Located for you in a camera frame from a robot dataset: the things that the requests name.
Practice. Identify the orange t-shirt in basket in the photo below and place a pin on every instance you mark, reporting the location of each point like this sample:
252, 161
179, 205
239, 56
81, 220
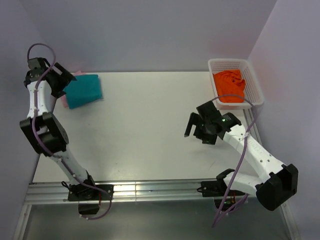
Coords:
230, 86

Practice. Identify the white plastic basket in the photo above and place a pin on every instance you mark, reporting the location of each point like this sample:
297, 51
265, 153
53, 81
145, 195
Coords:
252, 92

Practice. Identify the black box under rail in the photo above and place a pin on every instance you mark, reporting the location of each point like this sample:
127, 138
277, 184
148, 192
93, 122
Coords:
88, 208

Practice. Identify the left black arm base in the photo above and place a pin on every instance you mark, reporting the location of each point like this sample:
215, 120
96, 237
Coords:
80, 193

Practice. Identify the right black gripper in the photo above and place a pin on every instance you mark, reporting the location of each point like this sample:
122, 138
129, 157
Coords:
208, 139

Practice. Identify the teal t-shirt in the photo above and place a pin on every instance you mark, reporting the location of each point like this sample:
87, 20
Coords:
83, 90

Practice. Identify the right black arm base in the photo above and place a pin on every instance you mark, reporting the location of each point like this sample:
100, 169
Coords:
212, 188

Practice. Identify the aluminium mounting rail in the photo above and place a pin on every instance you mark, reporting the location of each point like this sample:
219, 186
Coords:
53, 193

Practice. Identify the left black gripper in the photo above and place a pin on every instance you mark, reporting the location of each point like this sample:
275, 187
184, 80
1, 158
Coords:
65, 77

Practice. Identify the folded pink t-shirt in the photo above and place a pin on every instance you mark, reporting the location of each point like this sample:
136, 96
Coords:
64, 97

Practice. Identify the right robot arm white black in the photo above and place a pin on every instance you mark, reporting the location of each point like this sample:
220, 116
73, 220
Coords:
275, 182

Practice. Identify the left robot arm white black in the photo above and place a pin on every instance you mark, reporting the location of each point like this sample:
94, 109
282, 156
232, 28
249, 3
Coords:
43, 130

